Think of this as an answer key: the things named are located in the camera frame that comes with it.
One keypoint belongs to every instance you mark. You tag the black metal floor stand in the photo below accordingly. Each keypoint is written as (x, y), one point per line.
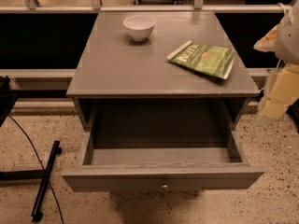
(42, 174)

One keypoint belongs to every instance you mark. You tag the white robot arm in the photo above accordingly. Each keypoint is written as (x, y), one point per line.
(287, 41)

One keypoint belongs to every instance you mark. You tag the green rice chip bag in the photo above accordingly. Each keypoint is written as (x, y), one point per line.
(213, 61)

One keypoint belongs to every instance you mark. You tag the white ceramic bowl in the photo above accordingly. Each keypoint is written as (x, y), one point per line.
(139, 27)

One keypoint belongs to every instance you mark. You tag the open grey top drawer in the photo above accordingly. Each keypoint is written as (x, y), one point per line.
(139, 145)

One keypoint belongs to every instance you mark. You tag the grey wooden drawer cabinet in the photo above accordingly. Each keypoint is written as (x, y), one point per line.
(114, 66)

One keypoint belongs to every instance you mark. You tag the black equipment at left edge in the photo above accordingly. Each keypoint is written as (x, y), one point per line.
(7, 99)

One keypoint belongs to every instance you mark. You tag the beige ridged gripper finger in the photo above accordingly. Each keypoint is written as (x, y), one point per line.
(268, 42)

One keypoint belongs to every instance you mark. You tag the yellow-beige gripper body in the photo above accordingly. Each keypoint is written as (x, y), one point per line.
(289, 42)

